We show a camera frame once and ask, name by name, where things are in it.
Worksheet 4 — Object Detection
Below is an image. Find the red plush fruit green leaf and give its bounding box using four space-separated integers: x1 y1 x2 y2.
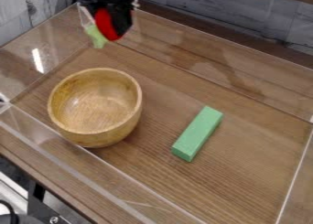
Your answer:
84 8 120 48

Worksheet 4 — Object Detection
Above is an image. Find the wooden bowl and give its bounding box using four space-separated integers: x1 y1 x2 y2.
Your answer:
48 68 143 148

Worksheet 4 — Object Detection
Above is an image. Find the green rectangular block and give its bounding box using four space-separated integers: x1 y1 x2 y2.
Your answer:
171 106 222 162

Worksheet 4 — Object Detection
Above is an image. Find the black metal table leg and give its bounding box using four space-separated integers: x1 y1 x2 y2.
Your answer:
28 180 47 202

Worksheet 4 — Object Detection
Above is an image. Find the clear acrylic tray wall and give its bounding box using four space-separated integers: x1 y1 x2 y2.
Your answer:
0 92 313 224

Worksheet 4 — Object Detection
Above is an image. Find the black cable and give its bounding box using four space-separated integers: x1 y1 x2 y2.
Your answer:
0 199 20 224

